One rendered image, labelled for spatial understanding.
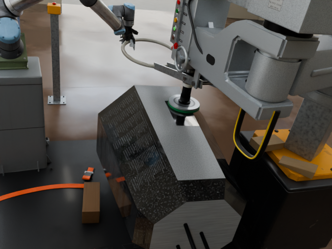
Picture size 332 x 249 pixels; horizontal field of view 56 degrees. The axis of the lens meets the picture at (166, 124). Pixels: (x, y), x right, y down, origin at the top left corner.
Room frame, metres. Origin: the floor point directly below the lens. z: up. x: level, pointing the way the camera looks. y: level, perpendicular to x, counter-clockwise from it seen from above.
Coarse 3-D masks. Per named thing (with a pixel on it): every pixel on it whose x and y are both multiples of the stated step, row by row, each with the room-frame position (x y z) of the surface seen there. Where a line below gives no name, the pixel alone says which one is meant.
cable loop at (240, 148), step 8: (240, 112) 1.40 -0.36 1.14; (280, 112) 1.23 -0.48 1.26; (240, 120) 1.40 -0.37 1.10; (272, 120) 1.23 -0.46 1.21; (240, 128) 1.40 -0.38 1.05; (272, 128) 1.23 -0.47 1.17; (264, 136) 1.23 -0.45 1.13; (240, 144) 1.37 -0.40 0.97; (264, 144) 1.23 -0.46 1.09; (240, 152) 1.34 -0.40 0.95; (248, 152) 1.31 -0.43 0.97; (256, 160) 1.24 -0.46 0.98
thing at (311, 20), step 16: (240, 0) 1.45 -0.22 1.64; (256, 0) 1.34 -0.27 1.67; (272, 0) 1.26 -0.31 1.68; (288, 0) 1.20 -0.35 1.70; (304, 0) 1.14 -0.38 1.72; (320, 0) 1.14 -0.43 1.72; (272, 16) 1.24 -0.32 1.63; (288, 16) 1.18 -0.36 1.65; (304, 16) 1.12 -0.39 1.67; (320, 16) 1.15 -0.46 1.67; (288, 32) 1.23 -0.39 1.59; (304, 32) 1.13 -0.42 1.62; (320, 32) 1.17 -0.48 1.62
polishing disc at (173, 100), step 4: (172, 96) 1.95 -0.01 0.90; (176, 96) 1.96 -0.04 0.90; (168, 100) 1.89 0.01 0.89; (172, 100) 1.89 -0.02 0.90; (176, 100) 1.90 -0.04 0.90; (192, 100) 1.94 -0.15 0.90; (196, 100) 1.96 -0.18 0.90; (172, 104) 1.83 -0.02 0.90; (176, 104) 1.84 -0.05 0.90; (180, 104) 1.85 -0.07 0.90; (192, 104) 1.88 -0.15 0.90; (196, 104) 1.90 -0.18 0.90; (176, 108) 1.81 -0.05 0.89; (180, 108) 1.80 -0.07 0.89; (184, 108) 1.81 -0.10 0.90; (188, 108) 1.82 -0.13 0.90; (192, 108) 1.83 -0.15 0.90; (196, 108) 1.84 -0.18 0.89
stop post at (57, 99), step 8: (48, 8) 3.09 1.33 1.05; (56, 8) 3.11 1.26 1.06; (56, 16) 3.13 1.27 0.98; (56, 24) 3.13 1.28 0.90; (56, 32) 3.13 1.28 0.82; (56, 40) 3.13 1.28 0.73; (56, 48) 3.13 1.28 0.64; (56, 56) 3.13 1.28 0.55; (56, 64) 3.13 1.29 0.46; (56, 72) 3.13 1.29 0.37; (56, 80) 3.12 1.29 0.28; (56, 88) 3.12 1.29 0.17; (48, 96) 3.20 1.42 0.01; (56, 96) 3.12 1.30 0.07; (64, 96) 3.27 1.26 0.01; (48, 104) 3.04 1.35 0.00; (56, 104) 3.07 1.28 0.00; (64, 104) 3.10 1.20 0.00
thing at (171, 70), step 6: (156, 66) 2.21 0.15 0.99; (162, 66) 2.13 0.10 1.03; (168, 66) 2.28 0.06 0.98; (174, 66) 2.20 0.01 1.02; (162, 72) 2.11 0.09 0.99; (168, 72) 2.03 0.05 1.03; (174, 72) 1.96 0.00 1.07; (180, 78) 1.88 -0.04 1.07; (186, 78) 1.82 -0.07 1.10; (192, 78) 1.76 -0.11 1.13; (204, 78) 1.84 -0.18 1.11; (192, 84) 1.68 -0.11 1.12; (198, 84) 1.69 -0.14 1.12; (204, 84) 1.71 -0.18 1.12; (210, 84) 1.77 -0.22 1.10
